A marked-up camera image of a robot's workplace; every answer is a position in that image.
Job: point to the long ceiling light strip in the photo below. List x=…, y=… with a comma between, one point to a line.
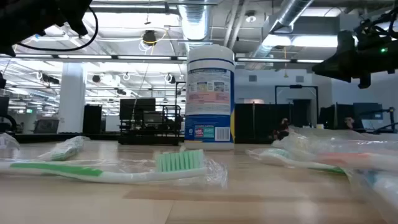
x=84, y=57
x=264, y=60

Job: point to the blue desk monitor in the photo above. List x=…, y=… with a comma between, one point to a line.
x=368, y=110

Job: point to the black partition wall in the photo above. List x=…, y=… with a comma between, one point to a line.
x=261, y=121

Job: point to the black ceiling-hung device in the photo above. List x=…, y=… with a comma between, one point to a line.
x=149, y=37

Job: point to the black aluminium table frame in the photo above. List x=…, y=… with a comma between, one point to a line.
x=62, y=137

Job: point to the green exit sign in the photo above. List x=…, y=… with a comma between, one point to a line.
x=29, y=110

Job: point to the black screen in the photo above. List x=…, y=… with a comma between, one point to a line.
x=136, y=109

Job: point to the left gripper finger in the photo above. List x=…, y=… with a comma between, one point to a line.
x=79, y=15

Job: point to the blue wrapped toothbrush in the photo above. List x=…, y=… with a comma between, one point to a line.
x=384, y=189

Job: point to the white pillar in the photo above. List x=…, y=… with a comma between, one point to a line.
x=71, y=99

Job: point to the person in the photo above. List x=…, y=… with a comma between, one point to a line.
x=349, y=123
x=282, y=130

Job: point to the silver round air duct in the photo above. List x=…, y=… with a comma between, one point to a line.
x=195, y=18

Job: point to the orange wrapped toothbrush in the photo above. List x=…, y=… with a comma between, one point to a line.
x=342, y=159

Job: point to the black door frame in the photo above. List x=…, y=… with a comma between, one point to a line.
x=297, y=86

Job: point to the silver spiral air duct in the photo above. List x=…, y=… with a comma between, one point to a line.
x=286, y=18

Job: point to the black cabinet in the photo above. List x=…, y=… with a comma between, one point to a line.
x=92, y=119

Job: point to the green toothbrush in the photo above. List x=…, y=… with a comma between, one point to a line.
x=63, y=151
x=93, y=175
x=273, y=158

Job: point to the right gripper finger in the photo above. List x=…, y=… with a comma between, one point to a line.
x=346, y=43
x=335, y=67

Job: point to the black desk monitor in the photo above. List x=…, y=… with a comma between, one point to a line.
x=335, y=116

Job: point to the round ceiling sensor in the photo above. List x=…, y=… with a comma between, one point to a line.
x=251, y=17

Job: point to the white wipes canister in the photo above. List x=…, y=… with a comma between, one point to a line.
x=210, y=93

